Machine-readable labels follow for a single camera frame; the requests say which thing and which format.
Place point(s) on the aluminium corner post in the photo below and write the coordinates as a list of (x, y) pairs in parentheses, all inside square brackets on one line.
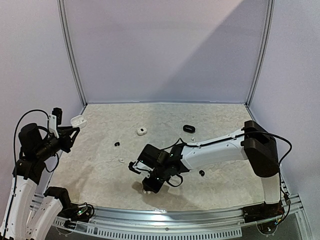
[(70, 52), (262, 51)]

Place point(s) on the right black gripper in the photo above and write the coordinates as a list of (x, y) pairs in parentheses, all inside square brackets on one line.
[(152, 184)]

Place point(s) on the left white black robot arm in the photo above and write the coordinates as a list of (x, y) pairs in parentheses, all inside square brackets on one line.
[(27, 173)]

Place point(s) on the black oval charging case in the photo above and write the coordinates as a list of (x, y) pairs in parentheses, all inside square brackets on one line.
[(189, 128)]

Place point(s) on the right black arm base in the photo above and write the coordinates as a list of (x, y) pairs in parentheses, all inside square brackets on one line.
[(262, 211)]

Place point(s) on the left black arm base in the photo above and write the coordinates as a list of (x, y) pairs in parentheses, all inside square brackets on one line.
[(78, 212)]

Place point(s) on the left aluminium corner post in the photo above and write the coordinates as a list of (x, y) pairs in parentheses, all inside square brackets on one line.
[(70, 52)]

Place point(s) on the aluminium front rail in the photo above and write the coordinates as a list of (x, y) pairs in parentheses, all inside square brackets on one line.
[(215, 224)]

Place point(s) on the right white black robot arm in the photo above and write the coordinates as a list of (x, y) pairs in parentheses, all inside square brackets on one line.
[(251, 142)]

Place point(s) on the right aluminium corner post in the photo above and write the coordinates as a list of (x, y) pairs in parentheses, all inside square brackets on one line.
[(262, 51)]

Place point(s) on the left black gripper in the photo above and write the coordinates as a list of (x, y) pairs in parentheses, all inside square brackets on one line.
[(67, 142)]

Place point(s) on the white oval charging case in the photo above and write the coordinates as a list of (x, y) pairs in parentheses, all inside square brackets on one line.
[(78, 122)]

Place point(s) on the small white charging case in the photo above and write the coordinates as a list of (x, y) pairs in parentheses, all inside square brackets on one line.
[(141, 131)]

